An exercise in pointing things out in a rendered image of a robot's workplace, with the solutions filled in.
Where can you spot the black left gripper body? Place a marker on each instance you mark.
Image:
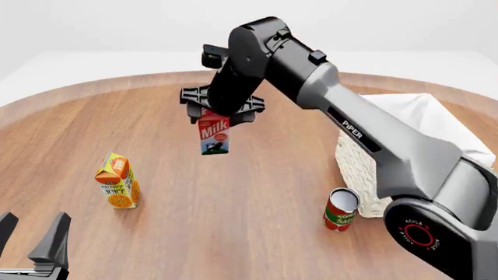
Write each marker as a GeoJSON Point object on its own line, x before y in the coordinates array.
{"type": "Point", "coordinates": [27, 274]}

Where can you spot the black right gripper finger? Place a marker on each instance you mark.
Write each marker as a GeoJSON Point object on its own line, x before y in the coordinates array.
{"type": "Point", "coordinates": [243, 119]}
{"type": "Point", "coordinates": [193, 113]}

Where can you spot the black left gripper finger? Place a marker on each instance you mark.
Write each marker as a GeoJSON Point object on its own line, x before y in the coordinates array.
{"type": "Point", "coordinates": [7, 230]}
{"type": "Point", "coordinates": [52, 242]}

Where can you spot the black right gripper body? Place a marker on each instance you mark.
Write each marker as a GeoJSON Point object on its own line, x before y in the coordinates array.
{"type": "Point", "coordinates": [194, 94]}

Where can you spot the red and white milk carton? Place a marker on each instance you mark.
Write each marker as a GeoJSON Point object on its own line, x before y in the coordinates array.
{"type": "Point", "coordinates": [214, 135]}

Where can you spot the silver and black right robot arm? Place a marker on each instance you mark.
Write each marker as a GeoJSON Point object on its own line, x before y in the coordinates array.
{"type": "Point", "coordinates": [350, 116]}

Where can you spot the white woven basket with cloth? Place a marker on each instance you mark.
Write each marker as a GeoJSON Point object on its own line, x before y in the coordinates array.
{"type": "Point", "coordinates": [428, 116]}

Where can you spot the orange juice carton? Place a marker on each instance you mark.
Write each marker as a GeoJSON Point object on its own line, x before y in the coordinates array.
{"type": "Point", "coordinates": [118, 183]}

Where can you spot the red tomato sauce can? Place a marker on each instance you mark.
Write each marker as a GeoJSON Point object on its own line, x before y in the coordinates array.
{"type": "Point", "coordinates": [340, 211]}

